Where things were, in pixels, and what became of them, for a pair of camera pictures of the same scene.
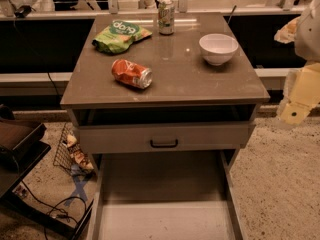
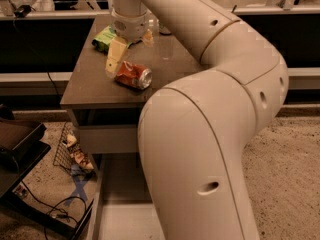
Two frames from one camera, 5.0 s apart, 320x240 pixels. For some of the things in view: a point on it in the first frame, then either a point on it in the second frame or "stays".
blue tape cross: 80,185 stays
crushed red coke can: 131,74 stays
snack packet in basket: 76,154 stays
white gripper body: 309,34 → 131,27
